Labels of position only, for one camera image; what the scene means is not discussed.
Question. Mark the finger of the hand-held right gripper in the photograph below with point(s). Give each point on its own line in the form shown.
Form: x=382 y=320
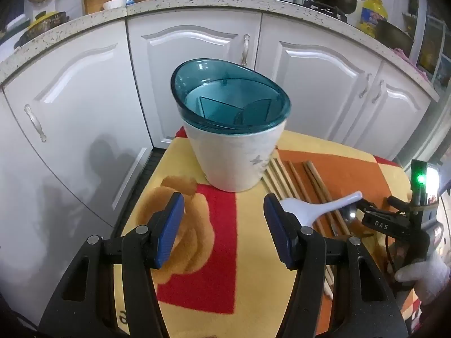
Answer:
x=370 y=208
x=400 y=203

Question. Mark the black stove burner grate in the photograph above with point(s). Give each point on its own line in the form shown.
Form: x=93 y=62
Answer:
x=326 y=8

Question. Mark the small white bowl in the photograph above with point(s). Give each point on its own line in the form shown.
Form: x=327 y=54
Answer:
x=114 y=4

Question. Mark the dark wok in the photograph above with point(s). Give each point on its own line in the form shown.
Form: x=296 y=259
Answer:
x=393 y=37

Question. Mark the speckled stone countertop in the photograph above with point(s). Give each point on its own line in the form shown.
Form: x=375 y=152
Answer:
x=176 y=1

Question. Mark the pink cloth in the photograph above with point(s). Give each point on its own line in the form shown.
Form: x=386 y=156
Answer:
x=410 y=63

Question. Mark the black yellow clay pot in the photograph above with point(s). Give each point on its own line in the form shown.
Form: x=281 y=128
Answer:
x=44 y=26

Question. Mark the white plastic spoon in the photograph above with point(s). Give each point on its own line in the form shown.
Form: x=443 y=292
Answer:
x=299 y=211

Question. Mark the row of wooden chopsticks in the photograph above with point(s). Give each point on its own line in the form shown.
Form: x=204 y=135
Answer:
x=282 y=179

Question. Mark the person's right hand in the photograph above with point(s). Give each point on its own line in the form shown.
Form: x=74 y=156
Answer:
x=426 y=274

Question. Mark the printed yellow orange blanket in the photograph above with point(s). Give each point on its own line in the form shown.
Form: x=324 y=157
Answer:
x=218 y=225

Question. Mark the yellow cooking oil bottle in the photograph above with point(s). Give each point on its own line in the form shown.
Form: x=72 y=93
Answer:
x=371 y=14

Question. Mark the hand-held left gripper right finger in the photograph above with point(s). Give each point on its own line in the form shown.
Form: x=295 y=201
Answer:
x=278 y=232

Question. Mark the white floral teal-rimmed utensil holder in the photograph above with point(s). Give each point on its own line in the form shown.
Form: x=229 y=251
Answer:
x=229 y=158

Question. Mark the white cabinet door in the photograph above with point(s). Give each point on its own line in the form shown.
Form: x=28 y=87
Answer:
x=190 y=84
x=88 y=105
x=401 y=119
x=317 y=88

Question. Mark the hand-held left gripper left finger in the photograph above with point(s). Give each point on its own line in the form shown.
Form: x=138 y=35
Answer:
x=171 y=232

